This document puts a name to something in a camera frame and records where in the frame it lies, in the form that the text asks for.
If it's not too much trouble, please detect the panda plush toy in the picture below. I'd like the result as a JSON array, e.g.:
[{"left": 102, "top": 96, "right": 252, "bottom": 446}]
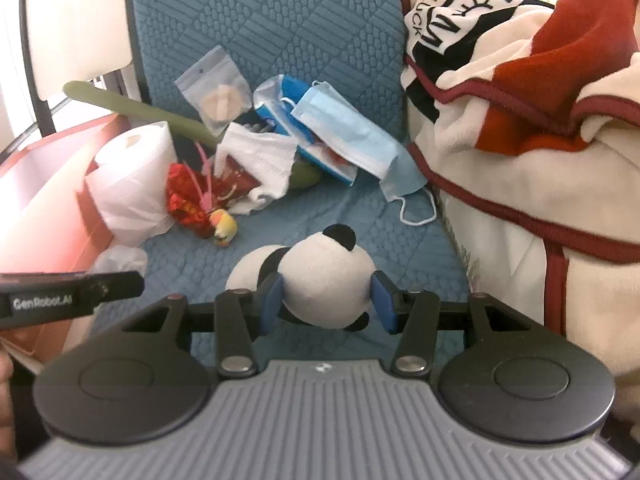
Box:
[{"left": 226, "top": 223, "right": 376, "bottom": 332}]

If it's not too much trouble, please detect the red shiny ornament toy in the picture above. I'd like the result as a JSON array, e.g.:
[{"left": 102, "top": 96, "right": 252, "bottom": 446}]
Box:
[{"left": 165, "top": 142, "right": 260, "bottom": 247}]

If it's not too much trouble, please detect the light blue face mask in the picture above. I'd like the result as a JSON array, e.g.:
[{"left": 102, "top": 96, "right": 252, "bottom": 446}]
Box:
[{"left": 292, "top": 81, "right": 437, "bottom": 226}]

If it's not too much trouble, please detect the blue plastic snack packet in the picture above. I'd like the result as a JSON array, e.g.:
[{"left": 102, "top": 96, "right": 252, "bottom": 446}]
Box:
[{"left": 253, "top": 75, "right": 358, "bottom": 185}]

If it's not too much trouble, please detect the clear zip bag with puff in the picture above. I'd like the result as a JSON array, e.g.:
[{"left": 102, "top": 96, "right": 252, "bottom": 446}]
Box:
[{"left": 175, "top": 46, "right": 253, "bottom": 136}]

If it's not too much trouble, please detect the person's left hand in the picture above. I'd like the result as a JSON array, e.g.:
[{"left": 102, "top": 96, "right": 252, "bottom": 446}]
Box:
[{"left": 0, "top": 349, "right": 16, "bottom": 460}]

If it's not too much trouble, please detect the pink cardboard box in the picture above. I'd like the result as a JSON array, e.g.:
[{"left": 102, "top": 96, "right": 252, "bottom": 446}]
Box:
[{"left": 0, "top": 112, "right": 132, "bottom": 366}]

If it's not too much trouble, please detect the crumpled white tissue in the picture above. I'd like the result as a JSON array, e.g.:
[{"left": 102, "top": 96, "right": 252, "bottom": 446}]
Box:
[{"left": 89, "top": 245, "right": 149, "bottom": 278}]

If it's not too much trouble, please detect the green massage brush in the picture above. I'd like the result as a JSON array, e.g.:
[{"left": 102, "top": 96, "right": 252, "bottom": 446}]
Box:
[{"left": 63, "top": 80, "right": 321, "bottom": 190}]

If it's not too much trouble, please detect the white toilet paper roll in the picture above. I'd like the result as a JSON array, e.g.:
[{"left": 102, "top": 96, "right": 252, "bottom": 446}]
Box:
[{"left": 86, "top": 122, "right": 177, "bottom": 247}]

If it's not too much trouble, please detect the cream red fleece blanket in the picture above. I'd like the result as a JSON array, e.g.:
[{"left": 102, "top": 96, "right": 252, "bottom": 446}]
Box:
[{"left": 401, "top": 0, "right": 639, "bottom": 422}]

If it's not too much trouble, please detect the blue quilted sofa cover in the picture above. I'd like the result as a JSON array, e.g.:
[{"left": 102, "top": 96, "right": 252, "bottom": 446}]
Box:
[{"left": 89, "top": 0, "right": 474, "bottom": 369}]

